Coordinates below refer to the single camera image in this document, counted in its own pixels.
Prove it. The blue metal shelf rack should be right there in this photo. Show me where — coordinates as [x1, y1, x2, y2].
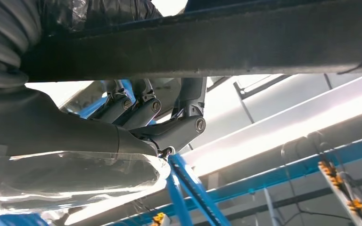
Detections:
[0, 79, 362, 226]

